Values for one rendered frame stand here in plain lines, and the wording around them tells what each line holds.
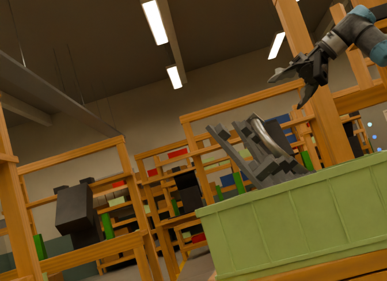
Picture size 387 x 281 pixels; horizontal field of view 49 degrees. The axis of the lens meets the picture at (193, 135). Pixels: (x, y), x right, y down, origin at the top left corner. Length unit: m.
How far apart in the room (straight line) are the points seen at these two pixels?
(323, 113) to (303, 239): 1.37
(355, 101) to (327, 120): 0.22
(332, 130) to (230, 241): 1.35
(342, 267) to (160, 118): 11.22
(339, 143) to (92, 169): 10.41
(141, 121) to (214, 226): 11.16
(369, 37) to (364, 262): 0.70
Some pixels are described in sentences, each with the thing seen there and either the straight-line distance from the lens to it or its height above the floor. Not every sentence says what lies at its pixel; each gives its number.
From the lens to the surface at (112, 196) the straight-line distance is 12.00.
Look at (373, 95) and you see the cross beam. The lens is 2.38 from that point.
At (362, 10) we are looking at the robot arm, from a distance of 1.39.
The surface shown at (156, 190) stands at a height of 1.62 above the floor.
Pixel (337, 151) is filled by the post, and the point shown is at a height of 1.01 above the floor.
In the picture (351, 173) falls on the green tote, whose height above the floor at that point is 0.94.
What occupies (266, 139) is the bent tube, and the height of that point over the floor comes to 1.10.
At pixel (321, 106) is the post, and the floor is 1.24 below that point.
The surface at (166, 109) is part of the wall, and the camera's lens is 12.02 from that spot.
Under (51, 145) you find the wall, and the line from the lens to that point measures 12.65.
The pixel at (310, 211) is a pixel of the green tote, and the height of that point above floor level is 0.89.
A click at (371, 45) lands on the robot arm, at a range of 1.35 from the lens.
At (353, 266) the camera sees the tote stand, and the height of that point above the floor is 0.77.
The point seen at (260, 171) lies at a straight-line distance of 1.00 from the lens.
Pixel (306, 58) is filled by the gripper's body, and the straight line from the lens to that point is 1.39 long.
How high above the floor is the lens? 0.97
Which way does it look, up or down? 9 degrees up
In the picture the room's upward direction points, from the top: 17 degrees counter-clockwise
